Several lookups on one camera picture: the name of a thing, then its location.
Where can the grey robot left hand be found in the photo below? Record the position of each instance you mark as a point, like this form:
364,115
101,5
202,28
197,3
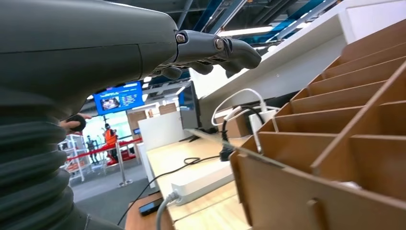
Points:
79,44

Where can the black round object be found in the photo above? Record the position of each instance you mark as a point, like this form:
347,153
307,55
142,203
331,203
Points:
76,123

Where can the person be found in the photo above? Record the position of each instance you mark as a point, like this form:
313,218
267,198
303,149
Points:
110,138

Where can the brown slotted card holder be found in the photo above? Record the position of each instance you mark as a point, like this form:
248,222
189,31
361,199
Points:
333,152

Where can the white shelf rack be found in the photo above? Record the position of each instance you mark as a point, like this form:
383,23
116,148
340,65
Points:
76,158

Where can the dark humanoid robot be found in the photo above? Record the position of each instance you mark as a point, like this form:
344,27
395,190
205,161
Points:
92,147

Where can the red barrier tape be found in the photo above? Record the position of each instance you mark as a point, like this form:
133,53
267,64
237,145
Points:
95,150

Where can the silver stanchion pole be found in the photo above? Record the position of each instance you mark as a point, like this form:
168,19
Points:
122,165

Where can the cardboard box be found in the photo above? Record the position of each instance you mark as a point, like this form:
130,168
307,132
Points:
238,127
136,122

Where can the white counter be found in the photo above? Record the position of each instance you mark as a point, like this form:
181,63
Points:
161,130

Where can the small black device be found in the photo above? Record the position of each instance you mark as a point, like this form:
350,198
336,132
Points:
151,206

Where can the black monitor with stand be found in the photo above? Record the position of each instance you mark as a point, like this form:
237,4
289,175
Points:
190,104

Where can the white power strip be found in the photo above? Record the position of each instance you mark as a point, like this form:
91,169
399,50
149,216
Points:
203,182

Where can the blue wall screen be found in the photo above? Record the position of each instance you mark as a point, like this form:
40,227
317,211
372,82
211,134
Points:
119,98

